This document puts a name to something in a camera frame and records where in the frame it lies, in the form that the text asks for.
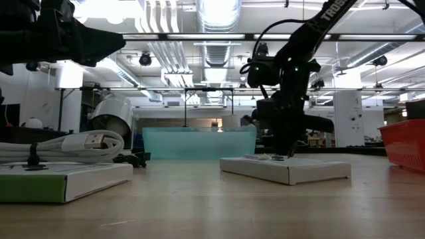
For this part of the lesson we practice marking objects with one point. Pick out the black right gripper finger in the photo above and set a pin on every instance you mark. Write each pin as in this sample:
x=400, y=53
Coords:
x=286, y=142

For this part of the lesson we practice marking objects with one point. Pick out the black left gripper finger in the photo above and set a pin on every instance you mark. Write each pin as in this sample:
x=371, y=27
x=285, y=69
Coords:
x=96, y=44

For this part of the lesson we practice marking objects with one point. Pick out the green and white box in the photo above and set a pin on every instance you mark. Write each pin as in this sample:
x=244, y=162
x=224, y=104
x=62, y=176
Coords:
x=86, y=181

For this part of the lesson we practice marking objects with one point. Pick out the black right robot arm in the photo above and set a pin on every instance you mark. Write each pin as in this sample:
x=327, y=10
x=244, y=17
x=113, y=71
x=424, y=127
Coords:
x=312, y=30

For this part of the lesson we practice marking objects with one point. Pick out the translucent teal plastic bin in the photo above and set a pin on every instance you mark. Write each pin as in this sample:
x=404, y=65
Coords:
x=199, y=144

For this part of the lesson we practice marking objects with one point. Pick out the small grey flat item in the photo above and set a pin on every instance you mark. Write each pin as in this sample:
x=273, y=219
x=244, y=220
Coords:
x=278, y=158

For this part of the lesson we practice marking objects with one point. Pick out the flat white cardboard box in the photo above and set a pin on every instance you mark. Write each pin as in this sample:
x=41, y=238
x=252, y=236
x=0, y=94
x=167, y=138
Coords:
x=299, y=172

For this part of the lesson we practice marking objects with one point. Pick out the person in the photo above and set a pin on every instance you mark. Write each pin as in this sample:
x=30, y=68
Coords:
x=247, y=121

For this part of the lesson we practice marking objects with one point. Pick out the white building pillar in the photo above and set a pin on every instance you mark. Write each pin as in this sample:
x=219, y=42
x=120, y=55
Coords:
x=348, y=119

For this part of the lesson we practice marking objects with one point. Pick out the white cylindrical projector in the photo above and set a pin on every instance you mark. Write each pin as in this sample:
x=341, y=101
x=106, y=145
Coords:
x=113, y=111

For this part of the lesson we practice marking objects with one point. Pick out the dark screen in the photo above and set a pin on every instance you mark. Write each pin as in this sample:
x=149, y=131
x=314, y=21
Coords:
x=10, y=114

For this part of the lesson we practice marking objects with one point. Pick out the white globe lamp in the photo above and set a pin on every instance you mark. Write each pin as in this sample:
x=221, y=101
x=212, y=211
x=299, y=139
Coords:
x=34, y=123

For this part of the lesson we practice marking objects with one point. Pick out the red plastic basket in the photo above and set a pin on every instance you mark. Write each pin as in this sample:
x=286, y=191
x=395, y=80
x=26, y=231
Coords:
x=405, y=146

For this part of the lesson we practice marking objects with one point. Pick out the dark box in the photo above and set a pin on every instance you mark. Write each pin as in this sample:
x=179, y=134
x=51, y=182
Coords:
x=415, y=110

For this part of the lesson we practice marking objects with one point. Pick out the black ceiling camera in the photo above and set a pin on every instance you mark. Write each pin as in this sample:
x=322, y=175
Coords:
x=380, y=61
x=262, y=49
x=318, y=84
x=145, y=59

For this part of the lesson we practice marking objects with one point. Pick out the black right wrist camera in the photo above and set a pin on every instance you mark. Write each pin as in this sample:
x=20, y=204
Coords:
x=264, y=71

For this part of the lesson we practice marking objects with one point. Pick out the black table edge rail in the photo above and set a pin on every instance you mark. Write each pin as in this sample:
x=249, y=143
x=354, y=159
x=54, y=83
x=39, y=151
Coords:
x=348, y=151

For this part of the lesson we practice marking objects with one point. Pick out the black metal frame stand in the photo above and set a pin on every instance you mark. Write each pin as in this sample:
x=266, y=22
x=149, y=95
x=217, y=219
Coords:
x=209, y=89

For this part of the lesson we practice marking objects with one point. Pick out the silver ventilation duct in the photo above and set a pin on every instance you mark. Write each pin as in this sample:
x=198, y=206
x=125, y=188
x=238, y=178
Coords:
x=219, y=16

